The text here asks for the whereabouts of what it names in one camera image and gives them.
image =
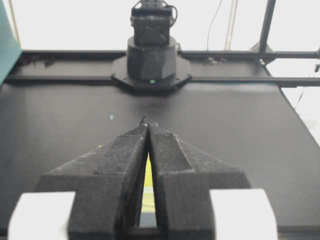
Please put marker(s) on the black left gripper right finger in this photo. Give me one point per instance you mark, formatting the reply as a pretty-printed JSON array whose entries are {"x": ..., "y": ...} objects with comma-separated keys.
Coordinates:
[{"x": 182, "y": 177}]

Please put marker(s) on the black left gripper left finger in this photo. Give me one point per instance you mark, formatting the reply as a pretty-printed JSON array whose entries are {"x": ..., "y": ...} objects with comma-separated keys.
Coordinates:
[{"x": 108, "y": 185}]

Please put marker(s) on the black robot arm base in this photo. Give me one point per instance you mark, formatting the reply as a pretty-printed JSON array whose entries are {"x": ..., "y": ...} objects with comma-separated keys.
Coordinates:
[{"x": 152, "y": 61}]

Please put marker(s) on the yellow towel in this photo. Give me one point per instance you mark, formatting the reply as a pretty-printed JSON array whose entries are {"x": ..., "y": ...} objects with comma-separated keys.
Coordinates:
[{"x": 148, "y": 200}]

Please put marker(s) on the teal panel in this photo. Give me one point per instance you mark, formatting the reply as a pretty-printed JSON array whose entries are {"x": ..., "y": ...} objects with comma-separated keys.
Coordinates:
[{"x": 10, "y": 50}]

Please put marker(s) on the black metal frame rail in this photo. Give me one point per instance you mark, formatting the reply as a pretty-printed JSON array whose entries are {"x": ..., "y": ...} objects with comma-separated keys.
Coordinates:
[{"x": 100, "y": 68}]

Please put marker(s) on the black vertical frame post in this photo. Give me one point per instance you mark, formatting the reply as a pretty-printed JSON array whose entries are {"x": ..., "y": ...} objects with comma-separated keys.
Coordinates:
[{"x": 266, "y": 25}]

